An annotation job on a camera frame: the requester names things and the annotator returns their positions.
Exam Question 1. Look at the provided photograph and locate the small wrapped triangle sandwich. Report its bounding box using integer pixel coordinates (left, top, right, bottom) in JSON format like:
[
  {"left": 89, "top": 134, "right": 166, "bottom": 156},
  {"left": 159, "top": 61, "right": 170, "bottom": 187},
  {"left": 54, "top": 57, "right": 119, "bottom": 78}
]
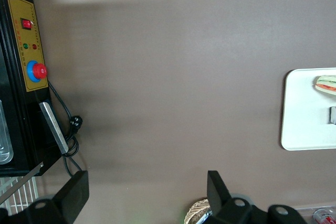
[{"left": 311, "top": 74, "right": 336, "bottom": 97}]

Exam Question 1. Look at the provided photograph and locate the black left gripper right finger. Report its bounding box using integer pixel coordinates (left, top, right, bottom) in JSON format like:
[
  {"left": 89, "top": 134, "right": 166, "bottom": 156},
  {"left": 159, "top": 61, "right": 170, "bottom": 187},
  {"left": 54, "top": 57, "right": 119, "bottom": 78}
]
[{"left": 207, "top": 170, "right": 261, "bottom": 224}]

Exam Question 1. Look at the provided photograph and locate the black sealing machine yellow panel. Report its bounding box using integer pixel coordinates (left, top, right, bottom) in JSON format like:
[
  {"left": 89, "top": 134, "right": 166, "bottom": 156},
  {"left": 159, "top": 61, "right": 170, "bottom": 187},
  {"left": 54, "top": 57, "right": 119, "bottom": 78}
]
[{"left": 0, "top": 0, "right": 63, "bottom": 178}]

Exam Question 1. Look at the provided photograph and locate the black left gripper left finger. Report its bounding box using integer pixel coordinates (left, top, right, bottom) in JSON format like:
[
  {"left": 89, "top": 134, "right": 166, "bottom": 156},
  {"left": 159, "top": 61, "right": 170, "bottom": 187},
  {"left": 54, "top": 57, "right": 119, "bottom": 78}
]
[{"left": 26, "top": 170, "right": 90, "bottom": 224}]

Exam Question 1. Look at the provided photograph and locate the clear acrylic bottle rack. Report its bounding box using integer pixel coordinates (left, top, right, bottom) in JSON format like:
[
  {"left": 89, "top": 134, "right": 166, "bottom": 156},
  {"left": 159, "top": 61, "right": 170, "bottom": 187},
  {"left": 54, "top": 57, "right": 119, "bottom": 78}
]
[{"left": 296, "top": 202, "right": 336, "bottom": 224}]

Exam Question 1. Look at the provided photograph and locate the white wire basket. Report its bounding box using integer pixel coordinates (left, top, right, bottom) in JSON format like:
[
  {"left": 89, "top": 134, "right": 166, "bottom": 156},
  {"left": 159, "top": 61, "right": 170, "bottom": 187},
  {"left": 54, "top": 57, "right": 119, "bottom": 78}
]
[{"left": 0, "top": 175, "right": 40, "bottom": 217}]

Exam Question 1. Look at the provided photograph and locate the light oval wicker basket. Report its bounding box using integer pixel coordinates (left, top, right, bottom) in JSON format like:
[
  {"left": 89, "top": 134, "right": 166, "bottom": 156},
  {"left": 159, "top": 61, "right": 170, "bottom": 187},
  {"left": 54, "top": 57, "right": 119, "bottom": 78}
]
[{"left": 186, "top": 198, "right": 212, "bottom": 224}]

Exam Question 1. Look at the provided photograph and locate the clear plastic container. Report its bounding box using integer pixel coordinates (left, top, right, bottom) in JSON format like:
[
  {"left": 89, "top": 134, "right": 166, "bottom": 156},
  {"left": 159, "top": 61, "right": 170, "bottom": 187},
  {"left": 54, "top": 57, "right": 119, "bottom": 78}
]
[{"left": 0, "top": 99, "right": 14, "bottom": 166}]

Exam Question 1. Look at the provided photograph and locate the black power cable with plug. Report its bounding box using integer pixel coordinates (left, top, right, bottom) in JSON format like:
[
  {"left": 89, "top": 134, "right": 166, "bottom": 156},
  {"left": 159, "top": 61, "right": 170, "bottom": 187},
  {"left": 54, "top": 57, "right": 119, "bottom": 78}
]
[{"left": 48, "top": 80, "right": 84, "bottom": 178}]

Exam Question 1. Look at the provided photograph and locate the beige plastic tray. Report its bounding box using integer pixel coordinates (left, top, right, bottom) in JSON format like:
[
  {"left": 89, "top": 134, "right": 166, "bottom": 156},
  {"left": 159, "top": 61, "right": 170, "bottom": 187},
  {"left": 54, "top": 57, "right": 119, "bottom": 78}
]
[{"left": 280, "top": 67, "right": 336, "bottom": 152}]

